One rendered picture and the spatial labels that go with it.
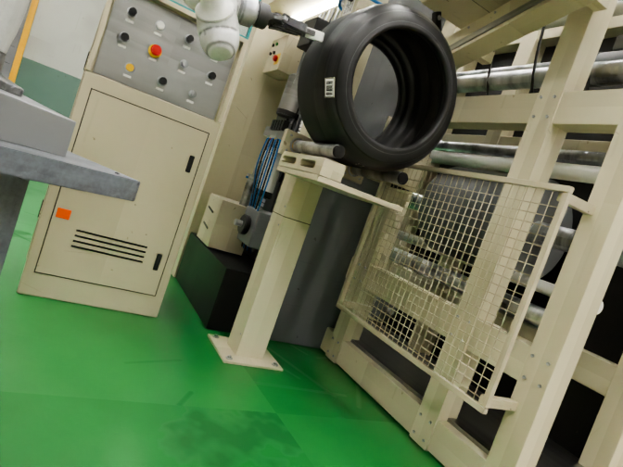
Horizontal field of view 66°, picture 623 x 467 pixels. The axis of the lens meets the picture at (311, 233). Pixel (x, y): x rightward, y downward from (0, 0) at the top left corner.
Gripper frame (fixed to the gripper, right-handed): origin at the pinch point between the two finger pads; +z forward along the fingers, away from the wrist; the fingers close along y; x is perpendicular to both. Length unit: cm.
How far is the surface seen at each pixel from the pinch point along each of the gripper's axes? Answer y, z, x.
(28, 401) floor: -21, -65, 115
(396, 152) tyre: -11.7, 34.2, 30.7
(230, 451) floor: -38, -15, 122
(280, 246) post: 27, 16, 76
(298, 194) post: 27, 19, 53
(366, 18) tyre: -9.6, 12.7, -7.6
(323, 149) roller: -2.8, 10.8, 35.1
